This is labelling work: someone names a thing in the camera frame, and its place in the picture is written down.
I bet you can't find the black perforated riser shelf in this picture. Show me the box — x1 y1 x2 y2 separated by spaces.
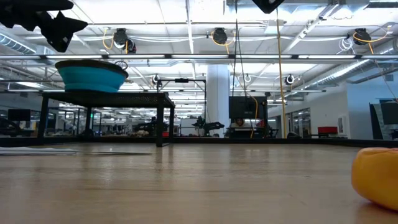
36 91 176 147

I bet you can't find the white round column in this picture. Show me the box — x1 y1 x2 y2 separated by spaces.
206 64 231 138

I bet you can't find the black desktop monitor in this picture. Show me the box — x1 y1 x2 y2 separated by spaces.
7 108 32 123

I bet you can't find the blue collapsible bowl grey rim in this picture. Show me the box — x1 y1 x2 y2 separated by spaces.
55 59 129 93

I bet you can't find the dark wall screen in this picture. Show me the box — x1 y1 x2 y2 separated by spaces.
369 98 398 141

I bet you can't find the black monitor on stand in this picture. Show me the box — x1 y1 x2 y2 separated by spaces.
228 96 269 138

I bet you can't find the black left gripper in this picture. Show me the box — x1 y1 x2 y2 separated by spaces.
0 0 89 53

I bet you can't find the long ceiling light strip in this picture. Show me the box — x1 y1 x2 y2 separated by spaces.
0 54 398 60

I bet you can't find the silver ceiling duct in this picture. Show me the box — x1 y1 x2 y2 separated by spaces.
306 58 398 91

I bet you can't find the black camera rig frame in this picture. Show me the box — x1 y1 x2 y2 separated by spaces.
156 78 208 138

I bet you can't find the thin yellow cable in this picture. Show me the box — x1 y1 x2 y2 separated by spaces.
248 95 259 139

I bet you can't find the small orange yellow toy pear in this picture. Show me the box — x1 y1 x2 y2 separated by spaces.
351 147 398 212

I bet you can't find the red box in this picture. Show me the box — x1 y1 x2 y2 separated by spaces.
317 126 338 136

